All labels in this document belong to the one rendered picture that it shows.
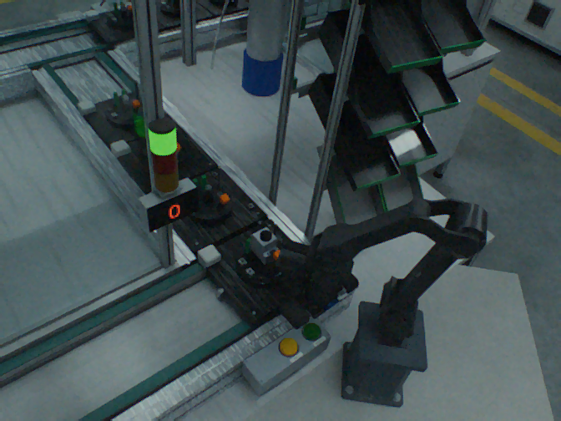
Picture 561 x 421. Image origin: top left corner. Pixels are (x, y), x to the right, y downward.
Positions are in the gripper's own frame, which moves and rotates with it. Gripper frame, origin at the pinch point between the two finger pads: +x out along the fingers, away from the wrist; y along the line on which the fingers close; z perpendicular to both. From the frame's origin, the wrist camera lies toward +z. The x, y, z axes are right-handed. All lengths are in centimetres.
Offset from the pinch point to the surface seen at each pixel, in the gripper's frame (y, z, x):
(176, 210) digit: 16.1, 30.7, -14.2
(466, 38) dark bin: -48, 14, -46
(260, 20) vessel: -58, 96, -11
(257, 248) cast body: 0.1, 21.2, 0.3
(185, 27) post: -46, 127, 3
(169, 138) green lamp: 16.5, 30.9, -34.1
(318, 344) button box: 0.7, -3.7, 9.9
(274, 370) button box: 13.0, -2.5, 9.8
